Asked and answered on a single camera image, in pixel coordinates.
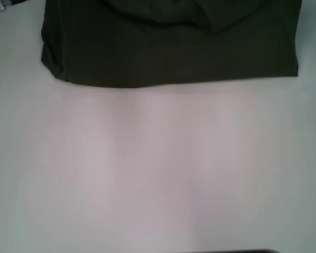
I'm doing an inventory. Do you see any dark green FREE t-shirt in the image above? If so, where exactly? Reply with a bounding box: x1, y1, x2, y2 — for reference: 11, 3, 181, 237
40, 0, 300, 89

